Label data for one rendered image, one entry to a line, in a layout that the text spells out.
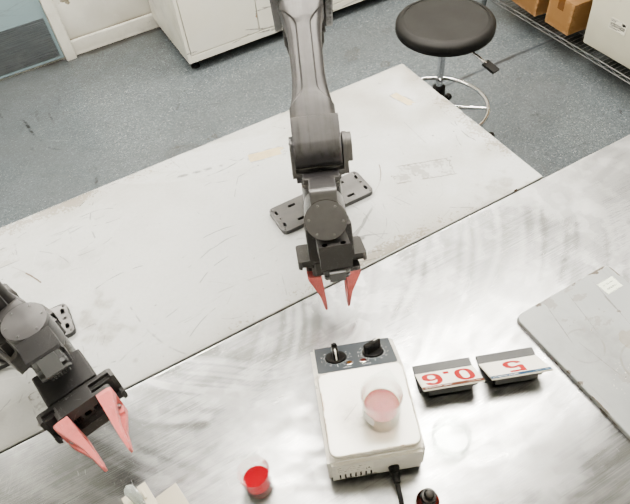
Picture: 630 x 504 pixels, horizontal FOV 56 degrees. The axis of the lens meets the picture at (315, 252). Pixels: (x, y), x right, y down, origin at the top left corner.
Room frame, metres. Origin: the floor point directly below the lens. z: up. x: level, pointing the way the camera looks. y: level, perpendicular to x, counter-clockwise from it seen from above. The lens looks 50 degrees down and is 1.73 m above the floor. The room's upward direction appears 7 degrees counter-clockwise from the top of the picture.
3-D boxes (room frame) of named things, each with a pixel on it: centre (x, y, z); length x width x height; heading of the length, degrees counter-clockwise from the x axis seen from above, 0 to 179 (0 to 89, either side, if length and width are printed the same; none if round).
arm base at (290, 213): (0.81, -0.02, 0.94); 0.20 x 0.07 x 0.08; 114
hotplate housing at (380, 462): (0.36, -0.04, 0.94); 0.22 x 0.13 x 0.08; 3
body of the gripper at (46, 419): (0.38, 0.33, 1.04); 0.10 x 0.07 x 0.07; 125
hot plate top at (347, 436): (0.34, -0.04, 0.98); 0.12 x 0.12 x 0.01; 2
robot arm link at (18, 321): (0.46, 0.39, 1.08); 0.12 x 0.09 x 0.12; 50
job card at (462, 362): (0.41, -0.17, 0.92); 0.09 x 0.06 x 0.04; 92
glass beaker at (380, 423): (0.32, -0.06, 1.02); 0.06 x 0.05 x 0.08; 158
